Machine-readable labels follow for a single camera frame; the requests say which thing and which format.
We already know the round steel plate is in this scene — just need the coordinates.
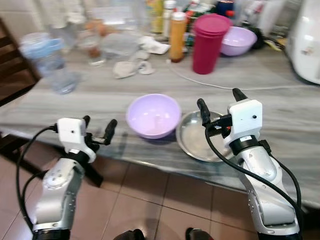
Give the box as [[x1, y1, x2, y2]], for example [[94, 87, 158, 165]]
[[176, 110, 236, 163]]

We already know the light purple plastic bowl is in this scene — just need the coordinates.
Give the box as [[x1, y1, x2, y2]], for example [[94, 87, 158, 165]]
[[126, 93, 182, 140], [220, 26, 258, 57]]

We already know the magenta plastic tumbler with lid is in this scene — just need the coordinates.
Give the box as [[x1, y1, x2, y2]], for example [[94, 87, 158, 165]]
[[192, 14, 232, 75]]

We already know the crumpled white cloth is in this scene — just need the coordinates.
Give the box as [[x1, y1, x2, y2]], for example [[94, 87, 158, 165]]
[[112, 50, 156, 80]]

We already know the clear bottle with blue cap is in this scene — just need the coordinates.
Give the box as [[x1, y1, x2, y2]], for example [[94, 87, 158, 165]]
[[19, 32, 81, 95]]

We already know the clear glass jar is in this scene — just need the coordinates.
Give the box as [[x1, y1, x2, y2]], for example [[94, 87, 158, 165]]
[[77, 30, 106, 67]]

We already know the orange bottle with white cap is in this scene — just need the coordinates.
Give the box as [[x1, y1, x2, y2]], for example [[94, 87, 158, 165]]
[[169, 12, 188, 64]]

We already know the clear plastic container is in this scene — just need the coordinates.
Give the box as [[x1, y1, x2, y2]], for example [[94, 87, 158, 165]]
[[100, 32, 141, 61]]

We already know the dark wooden chair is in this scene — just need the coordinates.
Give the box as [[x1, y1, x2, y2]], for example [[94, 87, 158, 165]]
[[0, 17, 41, 108]]

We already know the white kitchen appliance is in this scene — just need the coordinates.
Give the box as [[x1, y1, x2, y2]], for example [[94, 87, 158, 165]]
[[285, 0, 320, 85]]

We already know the dark blue jar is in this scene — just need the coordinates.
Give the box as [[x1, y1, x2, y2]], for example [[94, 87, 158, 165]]
[[216, 0, 236, 16]]

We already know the black left robot foot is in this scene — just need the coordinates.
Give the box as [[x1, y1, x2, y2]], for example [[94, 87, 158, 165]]
[[112, 228, 146, 240]]

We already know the black robot foot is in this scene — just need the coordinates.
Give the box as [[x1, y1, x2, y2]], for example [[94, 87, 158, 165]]
[[112, 228, 146, 240], [185, 227, 214, 240]]

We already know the black right robot foot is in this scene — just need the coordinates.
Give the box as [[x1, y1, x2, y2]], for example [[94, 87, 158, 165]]
[[185, 227, 214, 240]]

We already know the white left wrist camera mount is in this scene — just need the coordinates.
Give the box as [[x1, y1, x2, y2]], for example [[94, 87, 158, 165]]
[[56, 118, 90, 151]]

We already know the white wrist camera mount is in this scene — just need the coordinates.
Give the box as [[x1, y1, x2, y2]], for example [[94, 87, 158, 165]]
[[223, 99, 264, 146], [56, 118, 90, 151]]

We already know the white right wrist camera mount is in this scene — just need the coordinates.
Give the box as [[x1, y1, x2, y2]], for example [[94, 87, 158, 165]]
[[223, 99, 264, 146]]

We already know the thin white cable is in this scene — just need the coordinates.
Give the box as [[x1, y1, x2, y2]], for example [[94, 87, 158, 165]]
[[167, 60, 302, 92]]

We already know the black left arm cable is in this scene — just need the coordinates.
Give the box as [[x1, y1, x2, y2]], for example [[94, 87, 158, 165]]
[[15, 125, 59, 232]]

